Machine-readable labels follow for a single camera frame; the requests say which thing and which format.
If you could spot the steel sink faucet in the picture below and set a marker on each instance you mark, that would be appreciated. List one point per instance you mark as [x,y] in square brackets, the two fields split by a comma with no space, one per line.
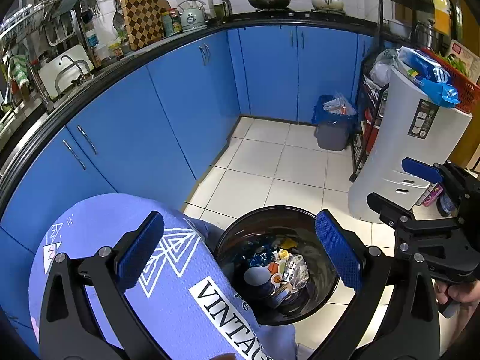
[71,70]

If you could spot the white air purifier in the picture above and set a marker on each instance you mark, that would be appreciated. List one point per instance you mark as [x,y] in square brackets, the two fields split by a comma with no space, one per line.
[414,127]

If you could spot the checkered cutting board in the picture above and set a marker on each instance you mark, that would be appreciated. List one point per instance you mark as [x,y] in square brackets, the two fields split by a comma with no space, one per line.
[143,22]

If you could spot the yellow crushed carton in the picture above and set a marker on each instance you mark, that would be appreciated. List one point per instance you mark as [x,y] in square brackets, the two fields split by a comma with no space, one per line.
[288,243]

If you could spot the orange white crumpled carton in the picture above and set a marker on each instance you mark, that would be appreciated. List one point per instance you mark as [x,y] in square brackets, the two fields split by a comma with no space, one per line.
[276,270]

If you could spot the silver foil blister pack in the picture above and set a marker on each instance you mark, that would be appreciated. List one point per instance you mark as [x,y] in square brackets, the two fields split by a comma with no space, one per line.
[295,274]

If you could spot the yellow oil bottle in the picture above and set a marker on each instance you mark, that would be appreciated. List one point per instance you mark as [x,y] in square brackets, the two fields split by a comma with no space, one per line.
[442,17]

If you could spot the mint green kettle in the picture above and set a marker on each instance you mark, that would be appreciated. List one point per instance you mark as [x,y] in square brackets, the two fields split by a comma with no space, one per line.
[193,15]

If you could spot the blue plastic snack bag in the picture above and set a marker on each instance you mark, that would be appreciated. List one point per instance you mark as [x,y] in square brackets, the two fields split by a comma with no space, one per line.
[428,75]

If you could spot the blue kitchen cabinets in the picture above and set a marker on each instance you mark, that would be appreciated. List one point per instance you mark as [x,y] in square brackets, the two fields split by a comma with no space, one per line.
[152,126]

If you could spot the blue foil candy wrapper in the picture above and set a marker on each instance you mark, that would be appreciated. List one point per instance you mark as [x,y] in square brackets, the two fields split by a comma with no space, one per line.
[263,256]

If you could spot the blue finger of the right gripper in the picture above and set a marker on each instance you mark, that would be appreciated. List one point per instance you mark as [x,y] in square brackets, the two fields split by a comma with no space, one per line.
[389,212]
[422,170]

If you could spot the person's right hand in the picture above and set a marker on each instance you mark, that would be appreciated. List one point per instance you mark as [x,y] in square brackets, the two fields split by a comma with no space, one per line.
[453,298]

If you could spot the blue paper cup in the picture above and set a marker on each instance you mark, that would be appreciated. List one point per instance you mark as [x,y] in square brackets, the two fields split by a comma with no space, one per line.
[258,281]

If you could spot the red plastic basket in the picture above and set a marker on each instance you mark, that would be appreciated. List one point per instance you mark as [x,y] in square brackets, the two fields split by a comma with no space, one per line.
[468,92]

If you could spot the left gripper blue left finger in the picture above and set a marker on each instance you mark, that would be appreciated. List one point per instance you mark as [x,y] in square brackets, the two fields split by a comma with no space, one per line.
[136,248]

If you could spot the black round trash bin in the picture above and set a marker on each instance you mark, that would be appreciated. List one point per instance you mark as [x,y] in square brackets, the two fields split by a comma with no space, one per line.
[268,225]

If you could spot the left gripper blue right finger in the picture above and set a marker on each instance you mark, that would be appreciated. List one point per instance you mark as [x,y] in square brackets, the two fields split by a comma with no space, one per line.
[339,250]

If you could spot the grey bin blue bag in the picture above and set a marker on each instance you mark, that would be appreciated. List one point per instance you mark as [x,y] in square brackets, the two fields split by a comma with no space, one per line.
[335,118]

